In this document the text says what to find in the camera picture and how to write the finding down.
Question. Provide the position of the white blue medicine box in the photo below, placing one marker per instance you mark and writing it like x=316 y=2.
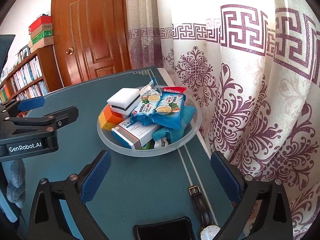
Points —
x=133 y=135

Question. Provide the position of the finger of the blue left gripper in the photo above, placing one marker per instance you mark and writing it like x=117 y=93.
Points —
x=29 y=104

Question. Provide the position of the wooden bookshelf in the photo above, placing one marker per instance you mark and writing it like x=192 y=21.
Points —
x=36 y=75

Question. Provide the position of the grey gloved left hand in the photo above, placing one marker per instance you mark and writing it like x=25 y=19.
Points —
x=16 y=185

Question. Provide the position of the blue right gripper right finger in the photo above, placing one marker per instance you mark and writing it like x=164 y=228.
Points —
x=230 y=178

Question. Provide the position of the small white sponge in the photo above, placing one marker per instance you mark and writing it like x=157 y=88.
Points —
x=124 y=101

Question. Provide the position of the clear snack bag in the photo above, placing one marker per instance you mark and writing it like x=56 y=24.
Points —
x=148 y=87

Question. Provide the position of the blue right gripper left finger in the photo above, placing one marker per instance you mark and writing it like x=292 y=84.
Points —
x=92 y=176

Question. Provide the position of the tan box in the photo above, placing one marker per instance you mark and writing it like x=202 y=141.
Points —
x=41 y=28

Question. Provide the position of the teal cloth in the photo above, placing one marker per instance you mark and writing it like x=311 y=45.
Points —
x=179 y=123

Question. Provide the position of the brown strap wristwatch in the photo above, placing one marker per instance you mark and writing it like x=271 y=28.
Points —
x=208 y=229

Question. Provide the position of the red box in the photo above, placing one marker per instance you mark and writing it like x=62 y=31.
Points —
x=44 y=19

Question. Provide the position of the red balloon glue packet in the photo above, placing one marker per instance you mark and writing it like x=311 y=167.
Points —
x=175 y=90

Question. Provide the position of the patterned curtain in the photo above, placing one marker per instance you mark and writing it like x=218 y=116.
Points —
x=253 y=68

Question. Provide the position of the brass door knob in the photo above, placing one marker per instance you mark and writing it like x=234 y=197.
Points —
x=69 y=51

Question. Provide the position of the green box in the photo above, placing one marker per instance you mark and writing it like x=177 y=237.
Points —
x=43 y=34

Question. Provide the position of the orange yellow block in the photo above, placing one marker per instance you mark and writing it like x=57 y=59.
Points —
x=108 y=119

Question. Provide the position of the blue cracker packet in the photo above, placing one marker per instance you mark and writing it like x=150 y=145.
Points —
x=169 y=105
x=144 y=109

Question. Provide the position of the wooden door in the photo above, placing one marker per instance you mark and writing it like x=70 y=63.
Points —
x=97 y=31

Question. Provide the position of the black smartphone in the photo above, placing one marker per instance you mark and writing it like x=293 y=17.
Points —
x=180 y=228

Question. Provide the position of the clear plastic bowl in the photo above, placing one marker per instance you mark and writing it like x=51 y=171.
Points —
x=112 y=143

